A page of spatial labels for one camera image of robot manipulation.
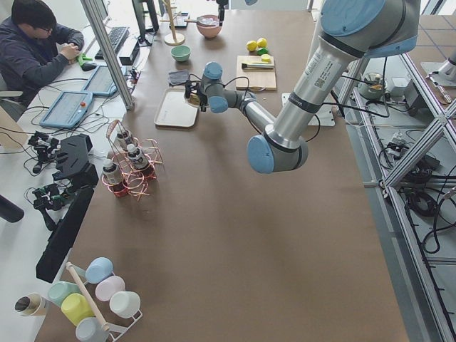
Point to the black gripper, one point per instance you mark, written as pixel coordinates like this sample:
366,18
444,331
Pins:
201,97

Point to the white round plate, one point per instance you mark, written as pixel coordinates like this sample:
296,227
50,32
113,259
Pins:
194,104

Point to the plain toast slice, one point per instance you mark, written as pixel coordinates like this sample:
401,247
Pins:
194,98

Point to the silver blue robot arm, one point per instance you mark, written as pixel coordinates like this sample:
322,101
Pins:
349,30

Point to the cream rabbit tray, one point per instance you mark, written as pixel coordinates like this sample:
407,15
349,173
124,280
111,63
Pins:
174,111

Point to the pink bowl with ice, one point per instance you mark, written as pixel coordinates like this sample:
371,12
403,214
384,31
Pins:
210,31

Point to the green ceramic bowl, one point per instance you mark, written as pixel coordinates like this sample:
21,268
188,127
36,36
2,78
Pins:
181,53

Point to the steel ice scoop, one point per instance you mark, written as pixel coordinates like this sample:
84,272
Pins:
204,21

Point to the steel muddler black tip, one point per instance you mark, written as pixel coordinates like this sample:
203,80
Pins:
260,66

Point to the whole yellow lemon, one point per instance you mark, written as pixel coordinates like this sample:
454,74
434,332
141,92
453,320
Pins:
261,42
251,46

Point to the wooden mug tree stand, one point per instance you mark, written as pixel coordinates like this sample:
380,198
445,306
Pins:
173,38

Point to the grey folded cloth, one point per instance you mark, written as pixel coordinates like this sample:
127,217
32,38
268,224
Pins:
176,78

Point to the green lime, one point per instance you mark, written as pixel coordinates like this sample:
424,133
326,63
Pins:
262,51

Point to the wooden cutting board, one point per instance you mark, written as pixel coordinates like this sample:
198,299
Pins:
254,79

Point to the halved lemon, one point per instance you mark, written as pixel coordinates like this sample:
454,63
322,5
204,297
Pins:
265,58

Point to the black monitor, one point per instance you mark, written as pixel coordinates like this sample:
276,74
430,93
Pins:
146,17

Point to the black keyboard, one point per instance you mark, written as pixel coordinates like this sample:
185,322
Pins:
117,36

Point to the blue teach pendant far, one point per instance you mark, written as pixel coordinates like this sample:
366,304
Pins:
100,83

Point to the blue teach pendant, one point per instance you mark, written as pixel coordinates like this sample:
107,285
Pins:
67,110
100,83

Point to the tea bottle back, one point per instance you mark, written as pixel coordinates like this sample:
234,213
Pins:
124,139

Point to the tea bottle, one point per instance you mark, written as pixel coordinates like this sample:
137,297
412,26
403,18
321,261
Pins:
124,139
138,160
114,178

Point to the tea bottle middle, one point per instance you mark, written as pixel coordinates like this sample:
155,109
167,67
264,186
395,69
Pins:
138,160

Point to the blue teach pendant near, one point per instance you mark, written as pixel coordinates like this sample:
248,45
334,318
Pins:
67,110

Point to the tea bottle front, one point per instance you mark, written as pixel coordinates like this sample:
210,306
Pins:
114,178

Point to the seated person dark jacket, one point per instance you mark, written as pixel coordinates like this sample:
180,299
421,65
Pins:
35,49

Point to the blue plastic cup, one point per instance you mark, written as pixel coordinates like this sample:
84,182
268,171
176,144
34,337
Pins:
98,270

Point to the pink plastic cup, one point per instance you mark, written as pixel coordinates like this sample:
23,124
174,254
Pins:
108,287

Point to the white cup rack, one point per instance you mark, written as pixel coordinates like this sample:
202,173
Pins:
116,326

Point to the white plastic cup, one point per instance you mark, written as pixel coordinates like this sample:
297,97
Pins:
125,304

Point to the green plastic cup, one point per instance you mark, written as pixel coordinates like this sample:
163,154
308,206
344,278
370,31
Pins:
60,290

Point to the yellow plastic cup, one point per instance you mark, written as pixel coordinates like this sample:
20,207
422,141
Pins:
76,308

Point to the grey plastic cup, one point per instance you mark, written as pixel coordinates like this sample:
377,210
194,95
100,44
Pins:
89,330

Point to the copper wire bottle rack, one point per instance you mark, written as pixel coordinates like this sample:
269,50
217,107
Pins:
136,184

